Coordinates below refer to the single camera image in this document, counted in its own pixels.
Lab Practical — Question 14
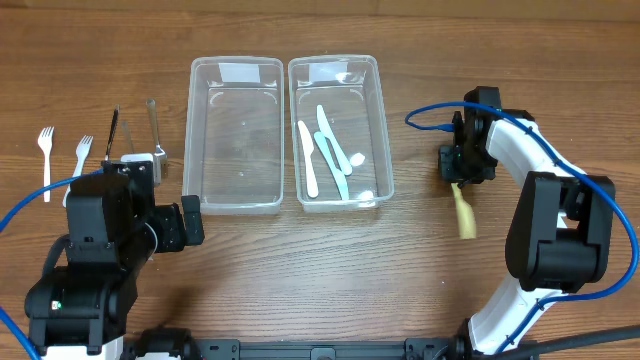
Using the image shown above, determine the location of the white plastic fork far left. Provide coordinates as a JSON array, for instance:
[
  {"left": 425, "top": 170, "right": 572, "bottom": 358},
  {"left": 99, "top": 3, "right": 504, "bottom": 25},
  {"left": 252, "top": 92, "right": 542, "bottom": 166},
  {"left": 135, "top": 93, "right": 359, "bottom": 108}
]
[{"left": 37, "top": 126, "right": 55, "bottom": 187}]

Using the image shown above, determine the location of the light blue plastic knife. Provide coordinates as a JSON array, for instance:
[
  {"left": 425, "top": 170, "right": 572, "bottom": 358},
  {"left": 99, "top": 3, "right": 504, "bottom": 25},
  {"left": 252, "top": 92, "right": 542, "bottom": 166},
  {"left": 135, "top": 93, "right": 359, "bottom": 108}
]
[{"left": 313, "top": 132, "right": 350, "bottom": 200}]

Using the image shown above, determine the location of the black handled metal fork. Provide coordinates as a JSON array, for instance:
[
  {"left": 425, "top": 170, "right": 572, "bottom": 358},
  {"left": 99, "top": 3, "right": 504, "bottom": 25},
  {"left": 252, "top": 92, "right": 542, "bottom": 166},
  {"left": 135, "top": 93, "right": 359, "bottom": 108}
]
[{"left": 104, "top": 104, "right": 120, "bottom": 161}]

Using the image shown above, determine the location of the left blue cable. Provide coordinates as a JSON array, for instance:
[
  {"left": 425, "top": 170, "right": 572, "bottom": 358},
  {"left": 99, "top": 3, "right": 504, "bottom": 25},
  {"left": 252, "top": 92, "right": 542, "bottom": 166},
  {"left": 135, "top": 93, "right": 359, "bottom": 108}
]
[{"left": 0, "top": 168, "right": 105, "bottom": 360}]

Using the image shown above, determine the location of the right clear plastic container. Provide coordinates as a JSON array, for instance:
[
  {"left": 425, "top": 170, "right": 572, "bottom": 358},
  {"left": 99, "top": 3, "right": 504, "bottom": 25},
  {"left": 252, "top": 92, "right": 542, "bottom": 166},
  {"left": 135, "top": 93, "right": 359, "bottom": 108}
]
[{"left": 288, "top": 54, "right": 395, "bottom": 213}]

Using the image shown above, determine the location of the short metal fork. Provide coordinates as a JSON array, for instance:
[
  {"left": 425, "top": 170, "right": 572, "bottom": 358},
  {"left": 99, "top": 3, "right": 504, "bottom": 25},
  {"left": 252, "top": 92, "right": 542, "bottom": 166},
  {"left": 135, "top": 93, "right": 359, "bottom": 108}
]
[{"left": 121, "top": 121, "right": 135, "bottom": 154}]

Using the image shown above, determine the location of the cream yellow plastic knife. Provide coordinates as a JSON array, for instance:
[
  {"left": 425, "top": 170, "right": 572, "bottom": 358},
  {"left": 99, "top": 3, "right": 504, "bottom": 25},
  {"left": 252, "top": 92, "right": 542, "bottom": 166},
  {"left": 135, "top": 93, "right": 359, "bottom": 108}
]
[{"left": 451, "top": 183, "right": 477, "bottom": 240}]

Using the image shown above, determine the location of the white plastic knife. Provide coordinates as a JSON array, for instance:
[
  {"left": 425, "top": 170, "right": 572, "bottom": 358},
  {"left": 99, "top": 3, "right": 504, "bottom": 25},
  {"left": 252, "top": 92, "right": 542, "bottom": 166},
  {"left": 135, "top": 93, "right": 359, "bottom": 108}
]
[
  {"left": 297, "top": 120, "right": 319, "bottom": 198},
  {"left": 316, "top": 105, "right": 353, "bottom": 176}
]

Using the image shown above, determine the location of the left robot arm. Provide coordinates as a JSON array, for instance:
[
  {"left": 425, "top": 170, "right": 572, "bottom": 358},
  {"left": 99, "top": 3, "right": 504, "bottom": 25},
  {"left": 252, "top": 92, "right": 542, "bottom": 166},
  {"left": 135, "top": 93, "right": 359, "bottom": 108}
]
[{"left": 25, "top": 173, "right": 204, "bottom": 356}]

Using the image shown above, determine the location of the white plastic fork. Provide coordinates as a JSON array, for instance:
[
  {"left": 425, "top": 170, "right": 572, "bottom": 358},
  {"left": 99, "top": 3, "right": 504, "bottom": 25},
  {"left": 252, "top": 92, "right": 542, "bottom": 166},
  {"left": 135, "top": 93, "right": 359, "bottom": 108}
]
[
  {"left": 73, "top": 135, "right": 93, "bottom": 177},
  {"left": 37, "top": 126, "right": 55, "bottom": 187}
]

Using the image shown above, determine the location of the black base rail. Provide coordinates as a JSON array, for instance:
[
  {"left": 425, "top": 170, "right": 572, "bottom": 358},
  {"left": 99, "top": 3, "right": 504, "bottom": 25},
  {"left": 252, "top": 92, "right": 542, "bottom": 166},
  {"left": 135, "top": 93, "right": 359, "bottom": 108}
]
[{"left": 120, "top": 327, "right": 473, "bottom": 360}]

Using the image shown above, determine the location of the clear plastic container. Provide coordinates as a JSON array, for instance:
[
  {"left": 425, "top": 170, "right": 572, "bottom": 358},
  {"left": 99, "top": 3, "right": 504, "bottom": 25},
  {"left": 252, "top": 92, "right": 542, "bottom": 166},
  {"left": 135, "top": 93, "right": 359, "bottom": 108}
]
[
  {"left": 182, "top": 56, "right": 285, "bottom": 215},
  {"left": 288, "top": 54, "right": 395, "bottom": 213}
]

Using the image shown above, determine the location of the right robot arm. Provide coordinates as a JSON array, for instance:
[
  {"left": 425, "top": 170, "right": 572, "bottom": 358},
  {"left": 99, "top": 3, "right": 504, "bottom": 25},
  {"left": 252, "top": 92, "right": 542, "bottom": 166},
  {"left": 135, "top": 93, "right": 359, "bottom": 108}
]
[{"left": 438, "top": 86, "right": 613, "bottom": 359}]

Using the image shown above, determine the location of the right blue cable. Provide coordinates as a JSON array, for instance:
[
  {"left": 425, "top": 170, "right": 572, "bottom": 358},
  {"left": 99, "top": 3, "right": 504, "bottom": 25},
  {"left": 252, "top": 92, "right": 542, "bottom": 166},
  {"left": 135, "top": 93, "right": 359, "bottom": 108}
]
[{"left": 404, "top": 101, "right": 640, "bottom": 351}]

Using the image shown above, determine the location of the long metal fork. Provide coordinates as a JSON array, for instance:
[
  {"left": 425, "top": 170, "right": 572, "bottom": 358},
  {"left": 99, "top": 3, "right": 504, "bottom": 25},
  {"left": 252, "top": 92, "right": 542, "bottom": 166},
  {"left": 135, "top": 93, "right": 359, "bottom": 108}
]
[{"left": 146, "top": 98, "right": 168, "bottom": 186}]

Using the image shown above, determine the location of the left clear plastic container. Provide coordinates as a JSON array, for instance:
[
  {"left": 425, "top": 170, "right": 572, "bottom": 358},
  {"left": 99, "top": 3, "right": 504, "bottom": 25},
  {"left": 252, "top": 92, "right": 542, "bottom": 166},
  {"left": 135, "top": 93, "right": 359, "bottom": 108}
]
[{"left": 182, "top": 56, "right": 285, "bottom": 215}]

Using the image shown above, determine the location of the blue cable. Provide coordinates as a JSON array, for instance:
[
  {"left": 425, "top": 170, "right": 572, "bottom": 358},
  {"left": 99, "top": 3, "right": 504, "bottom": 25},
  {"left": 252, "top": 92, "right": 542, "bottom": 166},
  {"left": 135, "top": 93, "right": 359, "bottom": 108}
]
[
  {"left": 0, "top": 168, "right": 105, "bottom": 360},
  {"left": 404, "top": 101, "right": 640, "bottom": 351}
]

